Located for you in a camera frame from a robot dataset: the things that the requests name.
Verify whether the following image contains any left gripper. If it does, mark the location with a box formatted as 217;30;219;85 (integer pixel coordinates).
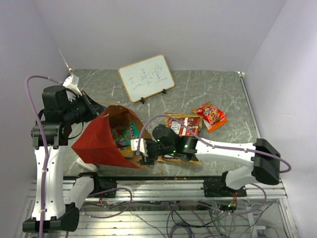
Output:
63;90;107;124

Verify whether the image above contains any red paper bag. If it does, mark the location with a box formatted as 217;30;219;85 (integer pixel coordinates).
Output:
71;105;149;169

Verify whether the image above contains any tan kettle chips bag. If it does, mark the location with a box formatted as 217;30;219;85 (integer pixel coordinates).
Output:
161;113;203;165

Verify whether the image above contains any red Doritos bag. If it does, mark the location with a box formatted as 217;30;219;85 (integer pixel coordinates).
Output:
160;117;202;162

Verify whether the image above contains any orange snack bag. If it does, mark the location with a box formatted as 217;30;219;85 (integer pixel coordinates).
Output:
191;107;228;133

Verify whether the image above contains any red cookie snack bag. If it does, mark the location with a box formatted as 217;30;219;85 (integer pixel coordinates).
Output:
196;102;226;125

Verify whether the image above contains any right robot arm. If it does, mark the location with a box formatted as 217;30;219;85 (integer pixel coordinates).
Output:
131;124;280;196

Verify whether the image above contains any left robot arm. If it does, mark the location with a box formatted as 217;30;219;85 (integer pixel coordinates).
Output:
22;85;105;233

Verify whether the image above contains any yellow snack bag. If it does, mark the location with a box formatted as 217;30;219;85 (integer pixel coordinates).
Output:
118;145;134;158

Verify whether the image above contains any teal snack bag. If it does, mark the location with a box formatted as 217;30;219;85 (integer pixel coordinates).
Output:
115;121;139;147

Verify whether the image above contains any white object at table edge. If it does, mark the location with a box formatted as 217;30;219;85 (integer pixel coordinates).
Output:
76;158;98;172

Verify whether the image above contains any small whiteboard with stand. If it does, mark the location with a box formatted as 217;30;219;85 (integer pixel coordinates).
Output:
118;55;175;103

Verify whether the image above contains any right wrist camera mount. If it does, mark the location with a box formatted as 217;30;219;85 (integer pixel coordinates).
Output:
130;138;148;157

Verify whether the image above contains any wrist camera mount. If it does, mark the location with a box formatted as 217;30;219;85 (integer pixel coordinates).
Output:
63;73;82;96
130;138;148;157

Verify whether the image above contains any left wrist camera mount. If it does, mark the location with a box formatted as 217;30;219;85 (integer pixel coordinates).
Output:
63;73;82;96

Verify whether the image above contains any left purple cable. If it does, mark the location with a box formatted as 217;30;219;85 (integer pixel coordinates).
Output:
24;74;70;238

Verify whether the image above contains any purple cable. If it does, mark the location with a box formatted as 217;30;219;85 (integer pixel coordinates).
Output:
24;74;70;238
135;114;292;216

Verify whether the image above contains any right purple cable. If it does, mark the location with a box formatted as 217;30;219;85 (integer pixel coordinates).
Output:
135;114;292;216

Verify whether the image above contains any aluminium rail frame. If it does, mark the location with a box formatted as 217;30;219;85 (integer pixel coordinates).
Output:
24;176;298;238

